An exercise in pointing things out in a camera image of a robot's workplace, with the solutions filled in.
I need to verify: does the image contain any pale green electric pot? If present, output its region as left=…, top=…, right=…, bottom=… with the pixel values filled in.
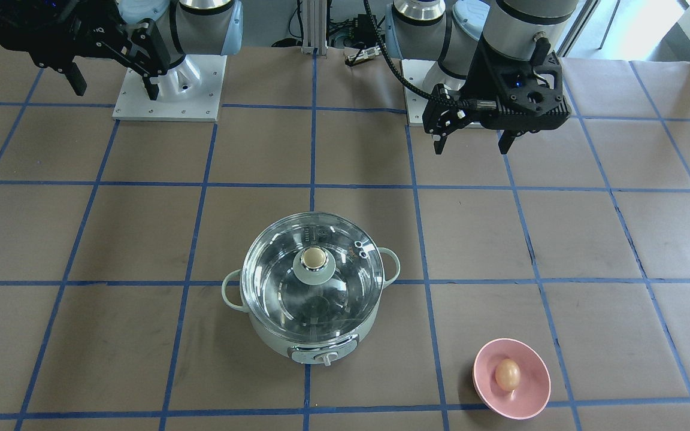
left=222, top=212, right=401, bottom=366

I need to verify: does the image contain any black gripper viewer-right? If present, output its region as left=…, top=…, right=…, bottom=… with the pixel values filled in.
left=423, top=51, right=571, bottom=155

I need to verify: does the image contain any brown egg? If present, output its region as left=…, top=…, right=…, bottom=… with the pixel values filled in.
left=495, top=358, right=521, bottom=392

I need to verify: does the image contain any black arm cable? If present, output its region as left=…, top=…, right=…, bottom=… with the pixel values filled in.
left=362, top=0, right=441, bottom=102

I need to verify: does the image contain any pink bowl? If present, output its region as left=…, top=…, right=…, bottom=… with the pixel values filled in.
left=471, top=338, right=552, bottom=420

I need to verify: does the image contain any metal base plate viewer-left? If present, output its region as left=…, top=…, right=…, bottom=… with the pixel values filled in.
left=112, top=55, right=228, bottom=123

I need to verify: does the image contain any glass pot lid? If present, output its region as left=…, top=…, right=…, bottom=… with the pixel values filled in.
left=241, top=213, right=386, bottom=332

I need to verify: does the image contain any aluminium frame post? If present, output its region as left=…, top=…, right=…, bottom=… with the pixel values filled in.
left=299, top=1, right=329, bottom=56

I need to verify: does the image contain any black gripper viewer-left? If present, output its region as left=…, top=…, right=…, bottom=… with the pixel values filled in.
left=0, top=1, right=172, bottom=101

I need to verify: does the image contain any metal base plate viewer-right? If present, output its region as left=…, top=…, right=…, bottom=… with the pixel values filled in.
left=401, top=58, right=483, bottom=127

